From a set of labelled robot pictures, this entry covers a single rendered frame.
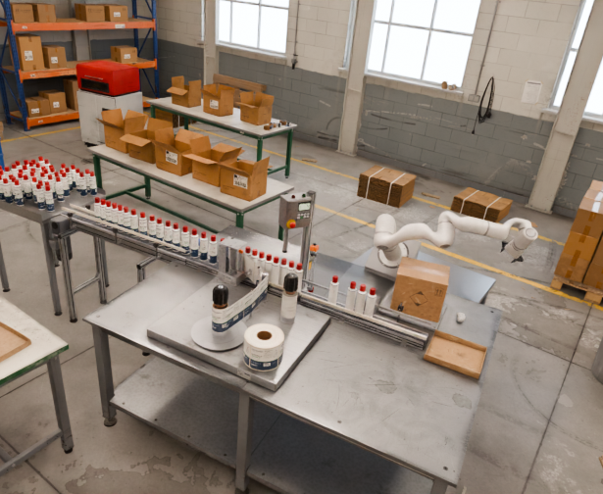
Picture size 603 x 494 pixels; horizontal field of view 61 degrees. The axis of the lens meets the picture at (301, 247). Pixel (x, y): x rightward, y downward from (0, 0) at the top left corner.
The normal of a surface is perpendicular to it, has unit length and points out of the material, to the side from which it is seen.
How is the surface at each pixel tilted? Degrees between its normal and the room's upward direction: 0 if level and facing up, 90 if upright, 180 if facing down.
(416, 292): 90
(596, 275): 90
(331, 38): 90
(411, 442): 0
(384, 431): 0
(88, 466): 0
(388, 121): 90
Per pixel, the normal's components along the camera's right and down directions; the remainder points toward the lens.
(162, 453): 0.09, -0.88
